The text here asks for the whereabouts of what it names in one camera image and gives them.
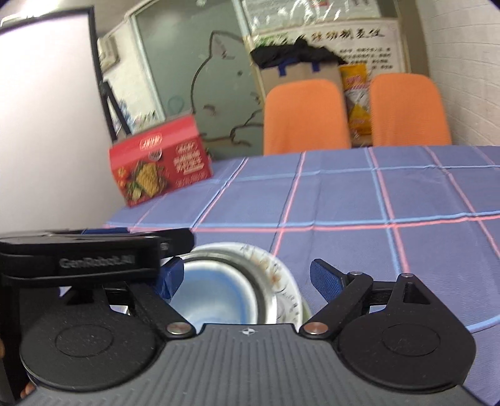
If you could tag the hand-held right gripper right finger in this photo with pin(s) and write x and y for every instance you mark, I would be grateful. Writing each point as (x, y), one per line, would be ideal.
(325, 282)

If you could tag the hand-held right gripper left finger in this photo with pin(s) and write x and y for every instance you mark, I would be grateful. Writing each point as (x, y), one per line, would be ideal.
(171, 279)

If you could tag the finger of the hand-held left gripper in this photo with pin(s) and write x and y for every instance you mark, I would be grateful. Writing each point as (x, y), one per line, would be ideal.
(177, 242)
(105, 231)

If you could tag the white floral plate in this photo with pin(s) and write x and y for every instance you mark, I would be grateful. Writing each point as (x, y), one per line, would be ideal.
(282, 279)

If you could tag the stainless steel bowl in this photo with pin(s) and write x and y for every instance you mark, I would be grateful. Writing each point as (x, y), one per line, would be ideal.
(263, 298)

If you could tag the white ceramic bowl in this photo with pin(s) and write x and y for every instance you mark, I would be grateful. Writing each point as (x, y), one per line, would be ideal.
(250, 279)

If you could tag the person's left hand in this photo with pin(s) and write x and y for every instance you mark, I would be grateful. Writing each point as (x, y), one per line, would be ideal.
(28, 390)

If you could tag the red food box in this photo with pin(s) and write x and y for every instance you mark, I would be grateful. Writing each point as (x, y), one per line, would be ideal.
(160, 164)

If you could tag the purple checked tablecloth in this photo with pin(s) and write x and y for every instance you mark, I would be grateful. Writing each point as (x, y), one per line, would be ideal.
(343, 199)

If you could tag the orange chair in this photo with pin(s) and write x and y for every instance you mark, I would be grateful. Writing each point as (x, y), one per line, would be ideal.
(410, 111)
(306, 117)

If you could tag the yellow snack bag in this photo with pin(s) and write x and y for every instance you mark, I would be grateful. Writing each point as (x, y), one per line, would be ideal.
(357, 97)

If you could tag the cardboard box with blue tape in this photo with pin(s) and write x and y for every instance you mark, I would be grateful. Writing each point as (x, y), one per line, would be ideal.
(300, 74)

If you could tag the black cloth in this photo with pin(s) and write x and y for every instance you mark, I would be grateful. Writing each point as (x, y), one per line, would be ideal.
(297, 54)

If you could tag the white board with black frame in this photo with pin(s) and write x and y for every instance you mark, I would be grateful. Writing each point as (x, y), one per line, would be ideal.
(47, 129)

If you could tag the white wall box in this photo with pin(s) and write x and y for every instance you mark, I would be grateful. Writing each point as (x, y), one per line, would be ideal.
(108, 52)

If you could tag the wall poster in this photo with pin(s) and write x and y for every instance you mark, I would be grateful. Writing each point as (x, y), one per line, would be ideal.
(371, 43)

